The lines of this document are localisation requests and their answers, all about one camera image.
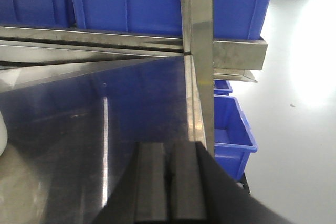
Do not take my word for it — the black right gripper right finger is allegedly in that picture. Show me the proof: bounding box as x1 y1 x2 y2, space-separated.
170 141 290 223

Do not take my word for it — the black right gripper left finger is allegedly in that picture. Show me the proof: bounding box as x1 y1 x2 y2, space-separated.
93 142 168 223

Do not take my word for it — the small blue bin on floor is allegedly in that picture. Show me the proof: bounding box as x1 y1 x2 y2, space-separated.
214 95 258 181

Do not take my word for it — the far small blue bin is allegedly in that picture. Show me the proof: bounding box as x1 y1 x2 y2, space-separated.
214 79 233 95

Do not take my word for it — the large blue bin right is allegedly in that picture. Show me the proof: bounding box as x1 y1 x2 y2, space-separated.
72 0 269 40

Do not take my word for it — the large blue bin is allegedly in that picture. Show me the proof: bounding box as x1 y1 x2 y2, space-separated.
1 0 75 28
72 0 269 40

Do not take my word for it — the large blue bin left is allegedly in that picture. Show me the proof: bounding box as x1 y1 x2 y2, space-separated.
1 0 75 28

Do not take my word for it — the stainless steel shelf frame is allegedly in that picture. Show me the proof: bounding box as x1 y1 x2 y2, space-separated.
0 0 268 224

